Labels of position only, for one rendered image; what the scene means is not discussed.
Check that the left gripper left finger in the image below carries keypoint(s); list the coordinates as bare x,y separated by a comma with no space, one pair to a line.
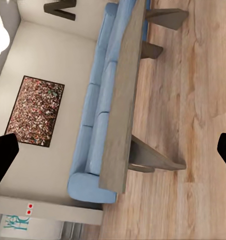
9,148

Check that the sofa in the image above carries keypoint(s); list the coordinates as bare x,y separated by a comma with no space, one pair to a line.
83,180

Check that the coffee table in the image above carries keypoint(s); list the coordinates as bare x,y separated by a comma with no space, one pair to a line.
122,150

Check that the picture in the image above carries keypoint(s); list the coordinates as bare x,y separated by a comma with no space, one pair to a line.
35,111

